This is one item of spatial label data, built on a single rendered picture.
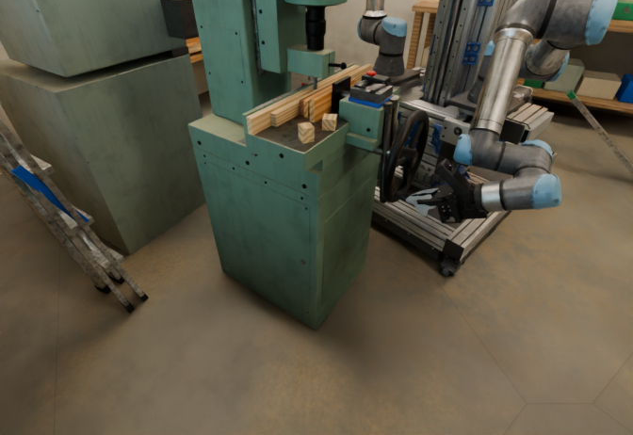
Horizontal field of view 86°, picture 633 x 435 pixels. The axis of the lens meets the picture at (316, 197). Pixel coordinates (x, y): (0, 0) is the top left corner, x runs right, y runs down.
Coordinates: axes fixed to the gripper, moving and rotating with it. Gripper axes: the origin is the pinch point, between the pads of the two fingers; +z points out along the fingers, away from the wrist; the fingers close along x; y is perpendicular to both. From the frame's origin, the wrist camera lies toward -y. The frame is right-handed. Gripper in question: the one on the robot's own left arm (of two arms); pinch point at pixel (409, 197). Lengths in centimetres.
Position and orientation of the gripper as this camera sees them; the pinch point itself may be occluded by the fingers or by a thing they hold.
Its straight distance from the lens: 101.9
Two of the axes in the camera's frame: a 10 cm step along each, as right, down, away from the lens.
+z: -7.2, 0.9, 6.9
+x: 5.7, -4.9, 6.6
